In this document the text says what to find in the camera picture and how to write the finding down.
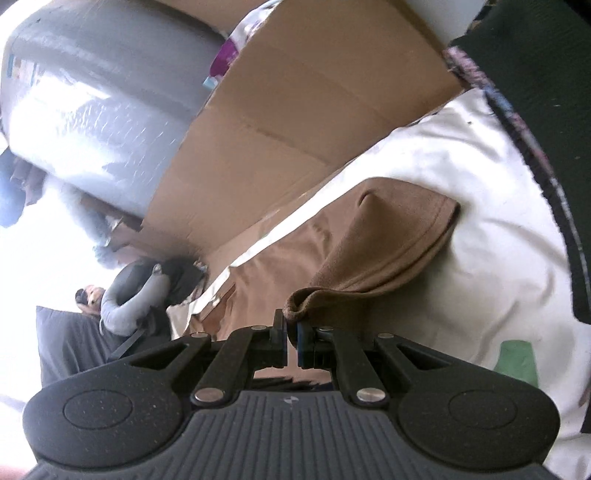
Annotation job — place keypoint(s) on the brown cardboard sheet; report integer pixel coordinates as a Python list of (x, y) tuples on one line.
[(300, 115)]

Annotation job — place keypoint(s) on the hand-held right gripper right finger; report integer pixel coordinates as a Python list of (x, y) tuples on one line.
[(301, 350)]

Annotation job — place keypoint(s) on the brown printed t-shirt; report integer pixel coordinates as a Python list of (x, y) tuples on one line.
[(383, 230)]

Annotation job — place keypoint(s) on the plastic-wrapped grey washing machine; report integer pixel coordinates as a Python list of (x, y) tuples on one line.
[(101, 101)]

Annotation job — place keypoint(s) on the grey neck pillow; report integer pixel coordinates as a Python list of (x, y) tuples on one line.
[(120, 314)]

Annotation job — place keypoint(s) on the dark grey pillow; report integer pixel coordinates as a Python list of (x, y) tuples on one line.
[(69, 341)]

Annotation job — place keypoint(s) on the purple detergent packet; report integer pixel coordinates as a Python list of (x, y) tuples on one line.
[(224, 57)]

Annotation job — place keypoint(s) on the black garment with floral trim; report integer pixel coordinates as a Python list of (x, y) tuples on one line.
[(531, 60)]

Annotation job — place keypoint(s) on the white printed blanket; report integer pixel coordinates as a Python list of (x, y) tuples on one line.
[(485, 207)]

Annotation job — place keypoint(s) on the brown plush toy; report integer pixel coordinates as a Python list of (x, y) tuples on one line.
[(92, 297)]

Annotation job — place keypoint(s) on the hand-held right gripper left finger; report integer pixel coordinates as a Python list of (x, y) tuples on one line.
[(279, 344)]

